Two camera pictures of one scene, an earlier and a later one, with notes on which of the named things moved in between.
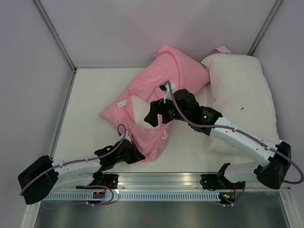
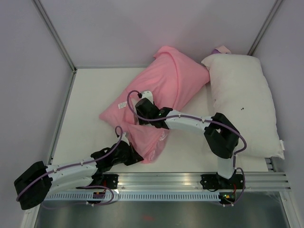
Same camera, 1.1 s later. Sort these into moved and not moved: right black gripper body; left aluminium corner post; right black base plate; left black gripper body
Moved: right black gripper body
Not moved: left aluminium corner post; left black gripper body; right black base plate
